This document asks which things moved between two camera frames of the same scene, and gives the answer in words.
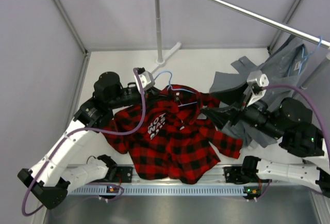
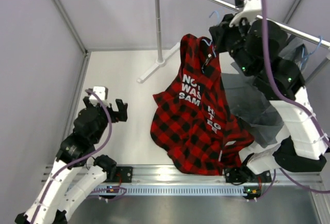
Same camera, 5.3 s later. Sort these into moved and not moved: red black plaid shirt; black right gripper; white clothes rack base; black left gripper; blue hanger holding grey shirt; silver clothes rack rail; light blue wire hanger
Moved: red black plaid shirt; light blue wire hanger; black right gripper; black left gripper
Not moved: silver clothes rack rail; blue hanger holding grey shirt; white clothes rack base
